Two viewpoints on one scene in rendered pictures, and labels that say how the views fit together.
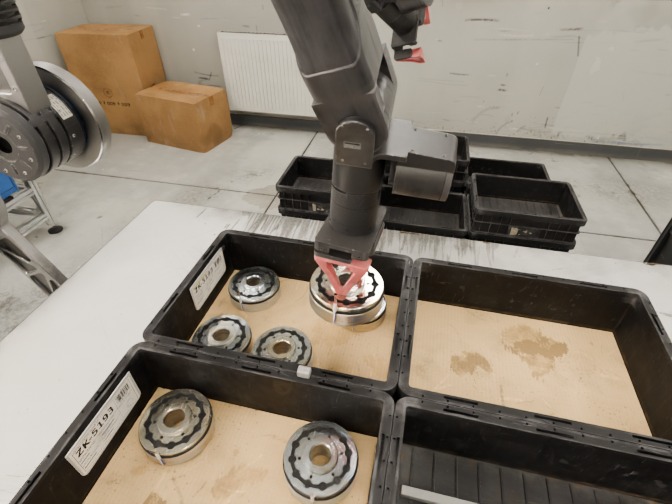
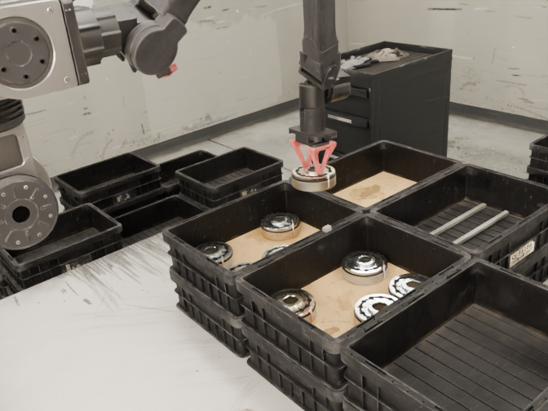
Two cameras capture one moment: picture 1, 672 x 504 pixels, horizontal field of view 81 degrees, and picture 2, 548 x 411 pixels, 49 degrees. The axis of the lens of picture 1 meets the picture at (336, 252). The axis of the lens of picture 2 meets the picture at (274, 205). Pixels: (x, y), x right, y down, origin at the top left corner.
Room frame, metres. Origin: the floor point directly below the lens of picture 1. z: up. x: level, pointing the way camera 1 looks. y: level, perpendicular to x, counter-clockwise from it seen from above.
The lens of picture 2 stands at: (-0.35, 1.04, 1.59)
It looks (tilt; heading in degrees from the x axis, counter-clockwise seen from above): 26 degrees down; 310
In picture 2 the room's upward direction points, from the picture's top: 5 degrees counter-clockwise
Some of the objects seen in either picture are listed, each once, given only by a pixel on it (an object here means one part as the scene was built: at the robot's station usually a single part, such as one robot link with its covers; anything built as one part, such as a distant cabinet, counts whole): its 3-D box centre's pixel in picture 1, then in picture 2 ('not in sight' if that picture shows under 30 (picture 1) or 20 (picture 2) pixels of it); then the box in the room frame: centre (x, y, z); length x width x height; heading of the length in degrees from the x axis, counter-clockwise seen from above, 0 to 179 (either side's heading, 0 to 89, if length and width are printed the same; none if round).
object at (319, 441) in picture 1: (320, 455); (364, 260); (0.24, 0.02, 0.86); 0.05 x 0.05 x 0.01
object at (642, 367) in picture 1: (524, 359); (375, 191); (0.40, -0.31, 0.87); 0.40 x 0.30 x 0.11; 77
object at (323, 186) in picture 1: (329, 217); (69, 282); (1.54, 0.03, 0.37); 0.40 x 0.30 x 0.45; 77
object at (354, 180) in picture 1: (364, 163); (313, 94); (0.40, -0.03, 1.22); 0.07 x 0.06 x 0.07; 79
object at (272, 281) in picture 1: (254, 283); (211, 252); (0.59, 0.17, 0.86); 0.10 x 0.10 x 0.01
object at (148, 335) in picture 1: (291, 297); (262, 225); (0.49, 0.08, 0.92); 0.40 x 0.30 x 0.02; 77
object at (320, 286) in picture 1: (347, 283); (313, 171); (0.40, -0.02, 1.04); 0.10 x 0.10 x 0.01
